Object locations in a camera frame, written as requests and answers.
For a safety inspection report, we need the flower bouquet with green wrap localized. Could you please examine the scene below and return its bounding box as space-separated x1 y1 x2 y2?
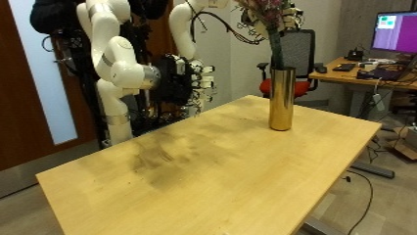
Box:
234 0 298 71

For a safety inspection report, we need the gold cylinder vase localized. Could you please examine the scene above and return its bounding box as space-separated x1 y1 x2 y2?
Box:
268 66 298 132

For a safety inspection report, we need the black mesh red seat chair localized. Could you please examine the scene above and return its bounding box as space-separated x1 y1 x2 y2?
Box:
258 28 320 99

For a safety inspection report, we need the black desk phone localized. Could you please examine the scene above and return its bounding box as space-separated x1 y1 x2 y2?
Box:
347 48 366 62

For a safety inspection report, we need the black keyboard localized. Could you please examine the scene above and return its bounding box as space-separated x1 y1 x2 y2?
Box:
331 63 358 72

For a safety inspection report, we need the wooden office desk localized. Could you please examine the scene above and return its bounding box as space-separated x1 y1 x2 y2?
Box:
310 57 417 119

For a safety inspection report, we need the white desk device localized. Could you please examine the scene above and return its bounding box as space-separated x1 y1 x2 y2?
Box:
359 58 395 70

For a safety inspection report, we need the computer monitor with purple screen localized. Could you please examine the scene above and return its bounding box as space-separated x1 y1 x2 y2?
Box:
371 11 417 55

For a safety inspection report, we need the white power strip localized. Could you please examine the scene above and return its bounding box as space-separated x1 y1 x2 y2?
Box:
372 93 388 113

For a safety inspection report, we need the cardboard box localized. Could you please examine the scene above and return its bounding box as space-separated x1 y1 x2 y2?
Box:
388 126 417 161

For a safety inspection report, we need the grey table foot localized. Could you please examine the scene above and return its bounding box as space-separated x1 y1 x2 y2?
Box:
351 161 396 180
302 216 347 235

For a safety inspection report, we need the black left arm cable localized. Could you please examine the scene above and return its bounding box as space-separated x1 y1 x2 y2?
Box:
191 9 267 46

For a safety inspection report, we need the black floor cable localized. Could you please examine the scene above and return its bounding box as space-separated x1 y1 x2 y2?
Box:
343 169 376 235

